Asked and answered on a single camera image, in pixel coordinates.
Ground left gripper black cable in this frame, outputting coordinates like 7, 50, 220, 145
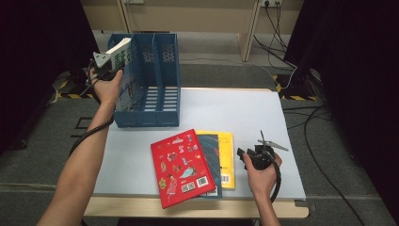
68, 60, 116, 158

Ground person's left hand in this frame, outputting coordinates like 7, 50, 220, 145
88, 68, 125, 107

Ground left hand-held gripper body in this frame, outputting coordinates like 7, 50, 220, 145
88, 51, 120, 82

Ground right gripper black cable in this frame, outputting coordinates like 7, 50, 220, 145
268, 155, 283, 203

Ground white wall socket with plugs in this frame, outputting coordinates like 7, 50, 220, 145
260, 0, 283, 8

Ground person's right hand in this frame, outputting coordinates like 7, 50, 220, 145
242, 152, 283, 202

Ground beige wooden furniture leg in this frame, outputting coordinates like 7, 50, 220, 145
116, 0, 134, 34
237, 0, 263, 63

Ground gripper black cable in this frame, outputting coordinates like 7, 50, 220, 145
268, 155, 283, 203
68, 60, 116, 158

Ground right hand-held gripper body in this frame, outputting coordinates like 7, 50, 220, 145
247, 129, 290, 172

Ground yellow book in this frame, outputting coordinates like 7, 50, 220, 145
195, 129, 236, 190

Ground stand base with hazard tape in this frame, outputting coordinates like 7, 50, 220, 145
271, 70, 325, 103
51, 70, 104, 100

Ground black cables from socket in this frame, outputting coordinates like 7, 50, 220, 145
252, 2, 298, 71

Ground red illustrated book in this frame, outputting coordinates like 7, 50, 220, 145
150, 128, 217, 210

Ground long black floor cable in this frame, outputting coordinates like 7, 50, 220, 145
301, 105, 367, 226

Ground wooden table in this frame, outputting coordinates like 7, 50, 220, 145
82, 87, 311, 220

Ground white floor cable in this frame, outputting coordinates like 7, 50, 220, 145
180, 56, 297, 90

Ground white book with picture grid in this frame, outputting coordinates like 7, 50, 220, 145
104, 37, 137, 113

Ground blue plastic file rack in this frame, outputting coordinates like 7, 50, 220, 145
107, 32, 182, 129

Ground black curtain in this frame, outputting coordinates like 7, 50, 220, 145
282, 0, 399, 218
0, 0, 106, 155

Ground white table board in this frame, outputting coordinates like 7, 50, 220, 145
92, 88, 307, 202

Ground dark teal illustrated book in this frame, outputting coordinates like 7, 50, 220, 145
195, 133, 224, 200

